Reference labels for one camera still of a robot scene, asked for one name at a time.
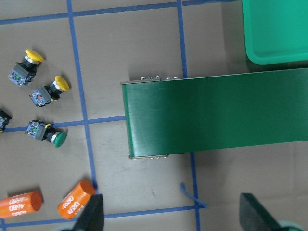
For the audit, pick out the yellow push button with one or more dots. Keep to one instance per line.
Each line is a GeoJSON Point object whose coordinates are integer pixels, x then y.
{"type": "Point", "coordinates": [49, 93]}
{"type": "Point", "coordinates": [23, 72]}

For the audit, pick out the yellow push button lower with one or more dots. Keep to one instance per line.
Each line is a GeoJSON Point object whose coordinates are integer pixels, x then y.
{"type": "Point", "coordinates": [49, 93]}

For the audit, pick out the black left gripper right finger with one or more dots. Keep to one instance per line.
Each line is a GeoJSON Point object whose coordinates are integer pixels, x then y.
{"type": "Point", "coordinates": [254, 217]}

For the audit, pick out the green plastic tray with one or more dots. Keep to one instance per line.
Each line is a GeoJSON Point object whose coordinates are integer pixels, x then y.
{"type": "Point", "coordinates": [275, 31]}

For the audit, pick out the orange cylinder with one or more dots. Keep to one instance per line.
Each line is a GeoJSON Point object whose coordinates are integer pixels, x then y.
{"type": "Point", "coordinates": [76, 200]}
{"type": "Point", "coordinates": [22, 204]}

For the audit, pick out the green push button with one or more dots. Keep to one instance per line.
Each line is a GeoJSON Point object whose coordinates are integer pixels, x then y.
{"type": "Point", "coordinates": [4, 120]}
{"type": "Point", "coordinates": [40, 131]}

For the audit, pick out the green conveyor belt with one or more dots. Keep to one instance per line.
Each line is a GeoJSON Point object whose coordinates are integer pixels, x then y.
{"type": "Point", "coordinates": [178, 116]}

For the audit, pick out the yellow push button upper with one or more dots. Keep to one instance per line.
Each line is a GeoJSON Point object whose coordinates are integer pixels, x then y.
{"type": "Point", "coordinates": [23, 72]}

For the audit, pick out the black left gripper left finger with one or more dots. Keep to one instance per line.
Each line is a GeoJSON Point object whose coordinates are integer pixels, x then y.
{"type": "Point", "coordinates": [92, 216]}

